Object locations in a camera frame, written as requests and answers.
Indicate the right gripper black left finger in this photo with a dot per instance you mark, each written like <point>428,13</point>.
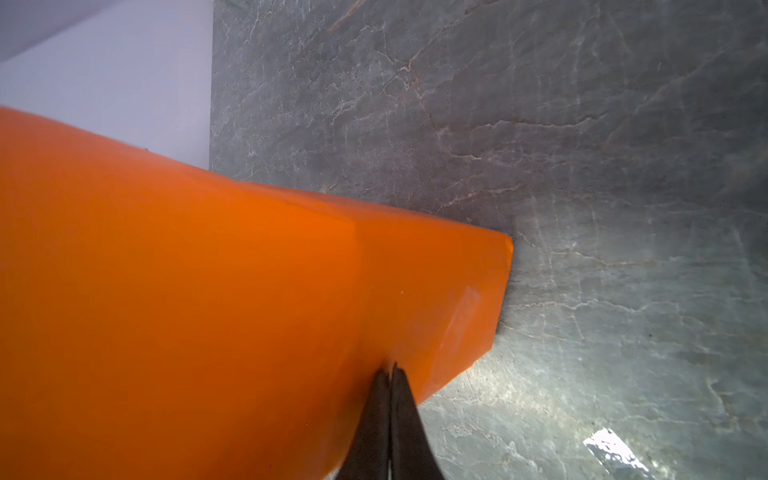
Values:
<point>368,457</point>

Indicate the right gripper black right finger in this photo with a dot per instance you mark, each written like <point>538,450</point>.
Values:
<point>411,455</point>

